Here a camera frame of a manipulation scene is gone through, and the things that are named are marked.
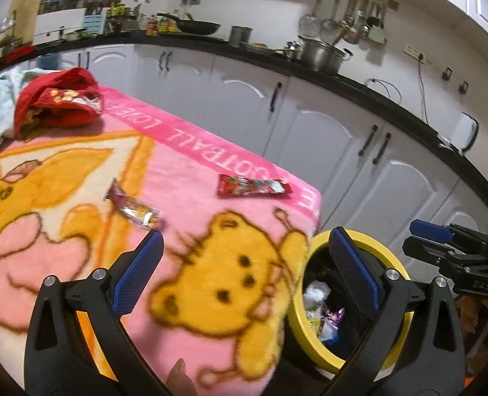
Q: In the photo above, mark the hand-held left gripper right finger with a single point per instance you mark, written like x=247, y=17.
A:
x=353, y=272

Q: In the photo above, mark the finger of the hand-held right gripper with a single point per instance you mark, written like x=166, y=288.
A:
x=423, y=247
x=429, y=230

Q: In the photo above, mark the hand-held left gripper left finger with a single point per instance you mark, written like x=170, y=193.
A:
x=138, y=272

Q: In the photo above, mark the white plastic bag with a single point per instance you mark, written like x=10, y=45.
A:
x=316, y=293

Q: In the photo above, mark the shiny purple candy wrapper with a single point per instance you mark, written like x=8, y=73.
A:
x=336, y=315

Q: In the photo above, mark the purple snack wrapper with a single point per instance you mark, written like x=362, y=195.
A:
x=132, y=208

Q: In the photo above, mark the yellow trash bin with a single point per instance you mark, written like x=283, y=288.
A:
x=295, y=313

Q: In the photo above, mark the blue plastic wrapper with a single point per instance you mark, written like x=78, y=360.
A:
x=330, y=340

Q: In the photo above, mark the red snack wrapper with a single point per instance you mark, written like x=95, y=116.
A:
x=248, y=185

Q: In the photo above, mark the person's left hand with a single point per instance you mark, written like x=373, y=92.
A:
x=181, y=377

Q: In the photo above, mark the pink printed blanket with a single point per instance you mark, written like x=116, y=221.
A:
x=186, y=152

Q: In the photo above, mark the white kitchen cabinets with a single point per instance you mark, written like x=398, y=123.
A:
x=310, y=132

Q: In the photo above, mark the white power strip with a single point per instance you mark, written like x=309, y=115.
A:
x=415, y=52

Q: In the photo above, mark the red printed garment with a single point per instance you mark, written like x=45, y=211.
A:
x=62, y=86

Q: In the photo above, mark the large steel pot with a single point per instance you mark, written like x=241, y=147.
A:
x=322, y=57

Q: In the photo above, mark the metal ladle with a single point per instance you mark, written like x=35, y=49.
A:
x=351, y=35

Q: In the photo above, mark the small steel pot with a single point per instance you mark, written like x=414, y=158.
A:
x=293, y=49

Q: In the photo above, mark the group of sauce bottles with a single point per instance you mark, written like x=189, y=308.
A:
x=161, y=25

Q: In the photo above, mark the black wok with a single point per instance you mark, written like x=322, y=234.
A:
x=198, y=28

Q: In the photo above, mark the blue knife block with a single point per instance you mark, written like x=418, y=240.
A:
x=93, y=24

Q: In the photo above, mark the metal cup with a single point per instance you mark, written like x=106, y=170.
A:
x=240, y=37

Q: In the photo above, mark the row of spice jars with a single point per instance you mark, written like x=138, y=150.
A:
x=83, y=4

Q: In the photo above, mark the wooden cutting board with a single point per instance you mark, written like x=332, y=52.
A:
x=25, y=16

